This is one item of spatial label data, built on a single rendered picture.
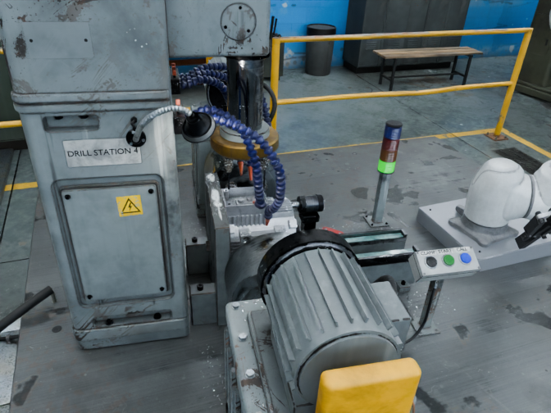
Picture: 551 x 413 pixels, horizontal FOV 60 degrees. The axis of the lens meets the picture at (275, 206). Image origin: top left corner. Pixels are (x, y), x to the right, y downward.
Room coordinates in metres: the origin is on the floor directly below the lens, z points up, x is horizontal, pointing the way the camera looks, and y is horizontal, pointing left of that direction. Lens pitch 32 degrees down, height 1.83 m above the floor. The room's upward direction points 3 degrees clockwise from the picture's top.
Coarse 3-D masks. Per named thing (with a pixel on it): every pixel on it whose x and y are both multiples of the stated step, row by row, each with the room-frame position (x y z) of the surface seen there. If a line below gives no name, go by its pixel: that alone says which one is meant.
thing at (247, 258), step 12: (252, 240) 0.93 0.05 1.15; (264, 240) 0.92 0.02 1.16; (276, 240) 0.92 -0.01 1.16; (240, 252) 0.91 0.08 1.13; (252, 252) 0.89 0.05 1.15; (264, 252) 0.87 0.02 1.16; (228, 264) 0.91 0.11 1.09; (240, 264) 0.87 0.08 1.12; (252, 264) 0.85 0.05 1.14; (228, 276) 0.88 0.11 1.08; (240, 276) 0.83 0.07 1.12; (252, 276) 0.81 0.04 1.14; (228, 288) 0.85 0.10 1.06; (240, 288) 0.80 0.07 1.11; (252, 288) 0.78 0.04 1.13; (228, 300) 0.84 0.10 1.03; (240, 300) 0.77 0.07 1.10
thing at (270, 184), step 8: (208, 152) 1.50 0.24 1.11; (216, 152) 1.45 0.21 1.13; (208, 160) 1.46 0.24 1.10; (216, 160) 1.40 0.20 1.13; (208, 168) 1.41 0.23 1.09; (216, 168) 1.35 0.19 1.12; (224, 168) 1.35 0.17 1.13; (232, 168) 1.35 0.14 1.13; (272, 168) 1.39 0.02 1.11; (224, 176) 1.34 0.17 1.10; (232, 176) 1.35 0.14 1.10; (240, 176) 1.36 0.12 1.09; (248, 176) 1.36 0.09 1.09; (272, 176) 1.39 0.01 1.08; (224, 184) 1.34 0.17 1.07; (232, 184) 1.33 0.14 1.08; (240, 184) 1.36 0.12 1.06; (248, 184) 1.36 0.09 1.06; (272, 184) 1.38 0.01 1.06; (264, 192) 1.32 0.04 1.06; (272, 192) 1.38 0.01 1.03
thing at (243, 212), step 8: (224, 192) 1.17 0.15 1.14; (232, 192) 1.19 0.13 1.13; (240, 192) 1.19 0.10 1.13; (248, 192) 1.20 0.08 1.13; (224, 200) 1.12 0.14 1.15; (232, 200) 1.17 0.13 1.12; (240, 200) 1.14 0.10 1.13; (248, 200) 1.15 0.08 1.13; (232, 208) 1.09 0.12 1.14; (240, 208) 1.10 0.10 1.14; (248, 208) 1.10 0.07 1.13; (256, 208) 1.11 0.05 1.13; (264, 208) 1.11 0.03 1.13; (232, 216) 1.09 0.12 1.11; (240, 216) 1.10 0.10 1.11; (248, 216) 1.10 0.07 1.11; (256, 216) 1.10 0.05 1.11; (232, 224) 1.09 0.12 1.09; (240, 224) 1.10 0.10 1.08; (248, 224) 1.10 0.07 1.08; (256, 224) 1.10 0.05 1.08; (264, 224) 1.11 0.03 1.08
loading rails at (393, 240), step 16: (352, 240) 1.28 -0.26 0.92; (368, 240) 1.28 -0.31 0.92; (384, 240) 1.29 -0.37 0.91; (400, 240) 1.31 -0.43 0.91; (368, 256) 1.18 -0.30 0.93; (384, 256) 1.18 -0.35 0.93; (400, 256) 1.20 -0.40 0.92; (368, 272) 1.17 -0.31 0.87; (384, 272) 1.19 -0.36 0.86; (400, 272) 1.20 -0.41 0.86; (400, 288) 1.17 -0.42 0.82
